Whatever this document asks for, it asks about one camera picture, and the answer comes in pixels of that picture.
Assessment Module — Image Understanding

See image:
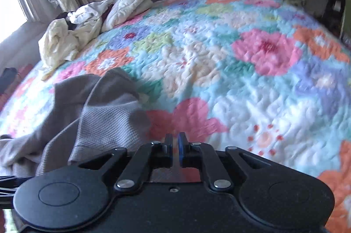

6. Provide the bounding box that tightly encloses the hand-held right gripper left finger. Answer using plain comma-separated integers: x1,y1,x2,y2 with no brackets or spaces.
77,134,174,192

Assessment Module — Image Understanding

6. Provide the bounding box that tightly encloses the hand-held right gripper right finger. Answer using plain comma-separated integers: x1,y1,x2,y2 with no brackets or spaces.
178,133,271,193

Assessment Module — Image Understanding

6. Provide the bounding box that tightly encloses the grey knit sweater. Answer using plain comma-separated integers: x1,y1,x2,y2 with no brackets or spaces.
0,68,152,177

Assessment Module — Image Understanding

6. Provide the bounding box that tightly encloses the floral quilted bedspread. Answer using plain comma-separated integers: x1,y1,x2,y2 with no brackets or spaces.
0,0,351,233

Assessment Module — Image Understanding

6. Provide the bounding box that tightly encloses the white quilted pillow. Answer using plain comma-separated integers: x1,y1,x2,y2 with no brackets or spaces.
101,0,155,32

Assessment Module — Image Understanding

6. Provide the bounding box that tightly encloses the crumpled cream bedding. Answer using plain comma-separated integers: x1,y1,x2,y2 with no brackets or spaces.
38,0,116,81

